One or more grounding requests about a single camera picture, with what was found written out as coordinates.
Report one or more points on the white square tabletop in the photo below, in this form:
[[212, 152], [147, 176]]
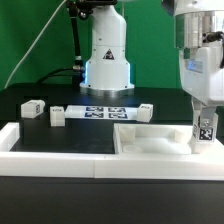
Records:
[[160, 139]]

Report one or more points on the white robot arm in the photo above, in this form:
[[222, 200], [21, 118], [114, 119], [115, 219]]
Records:
[[199, 36]]

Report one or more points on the white tag plate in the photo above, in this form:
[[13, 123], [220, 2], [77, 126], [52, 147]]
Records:
[[101, 112]]

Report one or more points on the white U-shaped fence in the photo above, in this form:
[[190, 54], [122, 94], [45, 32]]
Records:
[[117, 165]]

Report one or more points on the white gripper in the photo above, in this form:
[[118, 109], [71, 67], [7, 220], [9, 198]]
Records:
[[202, 78]]

